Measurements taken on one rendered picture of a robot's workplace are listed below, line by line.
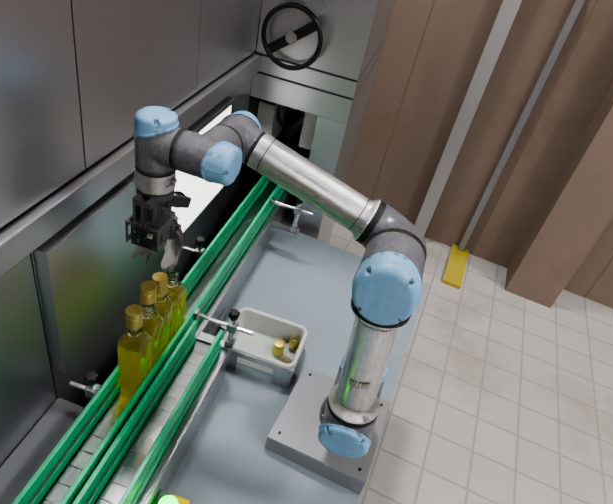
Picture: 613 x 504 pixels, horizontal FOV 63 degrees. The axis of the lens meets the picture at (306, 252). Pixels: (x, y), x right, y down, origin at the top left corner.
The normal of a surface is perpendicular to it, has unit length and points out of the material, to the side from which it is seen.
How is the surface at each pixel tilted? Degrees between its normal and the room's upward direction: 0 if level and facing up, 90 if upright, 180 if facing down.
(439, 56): 90
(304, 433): 3
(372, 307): 81
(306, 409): 3
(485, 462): 0
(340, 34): 90
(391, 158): 90
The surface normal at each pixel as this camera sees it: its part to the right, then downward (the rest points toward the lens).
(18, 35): 0.95, 0.31
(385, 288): -0.26, 0.40
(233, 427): 0.19, -0.77
